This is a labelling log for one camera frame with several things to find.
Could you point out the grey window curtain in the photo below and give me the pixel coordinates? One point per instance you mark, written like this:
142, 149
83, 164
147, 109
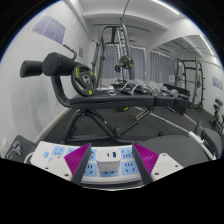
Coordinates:
161, 66
138, 63

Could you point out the small brown wall board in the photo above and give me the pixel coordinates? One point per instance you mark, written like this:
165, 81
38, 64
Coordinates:
81, 52

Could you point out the black box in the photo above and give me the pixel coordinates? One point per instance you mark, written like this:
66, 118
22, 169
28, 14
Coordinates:
184, 90

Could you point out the small purple wall poster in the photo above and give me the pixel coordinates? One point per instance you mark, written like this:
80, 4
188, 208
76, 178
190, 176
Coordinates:
217, 83

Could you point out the black squat rack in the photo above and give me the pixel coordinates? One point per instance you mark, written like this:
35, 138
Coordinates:
196, 83

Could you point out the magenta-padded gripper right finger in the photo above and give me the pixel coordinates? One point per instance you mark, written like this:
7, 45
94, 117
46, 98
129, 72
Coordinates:
146, 158

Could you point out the white power strip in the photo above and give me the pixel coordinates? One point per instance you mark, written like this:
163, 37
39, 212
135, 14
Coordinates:
58, 151

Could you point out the large purple wall poster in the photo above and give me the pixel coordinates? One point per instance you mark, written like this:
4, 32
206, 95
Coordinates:
50, 28

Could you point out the short ceiling light strip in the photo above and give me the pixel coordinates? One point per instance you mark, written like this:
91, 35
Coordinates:
206, 45

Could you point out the black yellow-marked weight plate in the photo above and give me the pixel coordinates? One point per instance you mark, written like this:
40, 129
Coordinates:
83, 80
126, 62

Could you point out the black adjustable weight bench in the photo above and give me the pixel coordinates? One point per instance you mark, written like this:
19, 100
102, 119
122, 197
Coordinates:
110, 100

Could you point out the white charger block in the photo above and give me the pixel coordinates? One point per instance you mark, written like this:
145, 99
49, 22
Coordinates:
108, 163

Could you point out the long ceiling light strip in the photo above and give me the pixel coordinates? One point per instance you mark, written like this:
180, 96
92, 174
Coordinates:
165, 6

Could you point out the group of chrome dumbbells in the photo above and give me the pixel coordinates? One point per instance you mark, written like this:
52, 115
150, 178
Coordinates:
155, 91

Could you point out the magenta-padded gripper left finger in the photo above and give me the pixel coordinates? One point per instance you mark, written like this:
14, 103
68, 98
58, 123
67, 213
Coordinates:
77, 158

